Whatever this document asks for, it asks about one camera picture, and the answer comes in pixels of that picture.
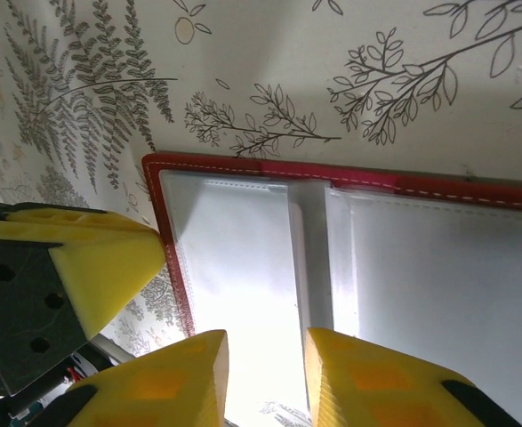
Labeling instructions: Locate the red leather card holder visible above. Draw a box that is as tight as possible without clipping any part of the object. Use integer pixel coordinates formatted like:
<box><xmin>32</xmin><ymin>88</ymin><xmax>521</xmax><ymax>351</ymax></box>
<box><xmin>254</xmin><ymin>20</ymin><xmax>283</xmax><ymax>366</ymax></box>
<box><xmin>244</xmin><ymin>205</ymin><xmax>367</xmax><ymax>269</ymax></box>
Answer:
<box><xmin>141</xmin><ymin>152</ymin><xmax>522</xmax><ymax>427</ymax></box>

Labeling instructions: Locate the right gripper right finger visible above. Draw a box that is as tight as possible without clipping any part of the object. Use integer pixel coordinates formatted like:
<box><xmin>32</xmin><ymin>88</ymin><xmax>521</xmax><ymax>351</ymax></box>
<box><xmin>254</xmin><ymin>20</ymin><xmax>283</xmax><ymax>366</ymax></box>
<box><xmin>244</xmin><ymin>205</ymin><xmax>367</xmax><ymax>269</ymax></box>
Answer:
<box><xmin>304</xmin><ymin>327</ymin><xmax>522</xmax><ymax>427</ymax></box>

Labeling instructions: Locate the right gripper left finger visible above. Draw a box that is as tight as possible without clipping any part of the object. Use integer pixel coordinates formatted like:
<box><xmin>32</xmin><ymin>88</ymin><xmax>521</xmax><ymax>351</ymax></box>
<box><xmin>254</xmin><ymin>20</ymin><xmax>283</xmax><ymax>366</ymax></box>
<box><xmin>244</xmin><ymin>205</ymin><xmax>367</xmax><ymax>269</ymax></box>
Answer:
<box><xmin>42</xmin><ymin>329</ymin><xmax>229</xmax><ymax>427</ymax></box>

